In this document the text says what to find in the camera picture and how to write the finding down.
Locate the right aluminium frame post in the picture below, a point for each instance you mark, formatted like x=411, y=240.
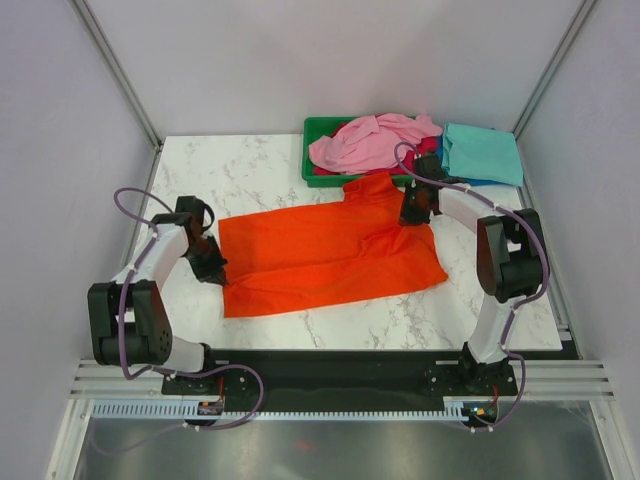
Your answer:
x=564, y=46

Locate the left aluminium frame post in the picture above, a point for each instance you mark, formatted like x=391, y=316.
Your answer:
x=96, y=33

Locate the aluminium frame post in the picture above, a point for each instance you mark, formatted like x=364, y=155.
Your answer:
x=564, y=46
x=96, y=33

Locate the orange t shirt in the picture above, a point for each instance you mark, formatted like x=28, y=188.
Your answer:
x=313, y=256

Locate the teal folded t shirt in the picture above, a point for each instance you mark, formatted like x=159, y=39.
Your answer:
x=480, y=152

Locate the pink t shirt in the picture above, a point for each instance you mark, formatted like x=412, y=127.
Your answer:
x=370, y=145

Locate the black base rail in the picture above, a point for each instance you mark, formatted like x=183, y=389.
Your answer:
x=345, y=380

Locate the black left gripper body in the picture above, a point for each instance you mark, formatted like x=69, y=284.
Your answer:
x=206, y=260

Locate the green plastic bin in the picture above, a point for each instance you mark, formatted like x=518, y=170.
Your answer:
x=320, y=150

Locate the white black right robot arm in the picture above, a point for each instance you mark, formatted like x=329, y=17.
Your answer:
x=512, y=266

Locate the white slotted cable duct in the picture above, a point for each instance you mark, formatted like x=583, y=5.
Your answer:
x=200, y=410

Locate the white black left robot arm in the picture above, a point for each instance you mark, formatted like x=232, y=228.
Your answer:
x=129, y=324

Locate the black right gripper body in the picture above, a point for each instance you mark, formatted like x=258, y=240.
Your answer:
x=412, y=211

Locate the blue folded t shirt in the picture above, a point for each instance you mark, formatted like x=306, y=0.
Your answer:
x=470, y=179

